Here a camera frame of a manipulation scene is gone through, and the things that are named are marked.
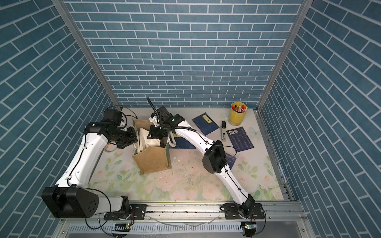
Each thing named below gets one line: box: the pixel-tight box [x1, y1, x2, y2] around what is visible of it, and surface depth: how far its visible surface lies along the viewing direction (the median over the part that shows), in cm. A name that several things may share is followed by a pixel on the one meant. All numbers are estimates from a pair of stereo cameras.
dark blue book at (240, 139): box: [226, 126, 255, 153], surface depth 104 cm
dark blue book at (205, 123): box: [191, 112, 220, 136], surface depth 114 cm
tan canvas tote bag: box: [131, 119, 177, 176], surface depth 82 cm
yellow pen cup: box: [228, 101, 248, 127], surface depth 107 cm
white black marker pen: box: [221, 120, 227, 141], surface depth 106 cm
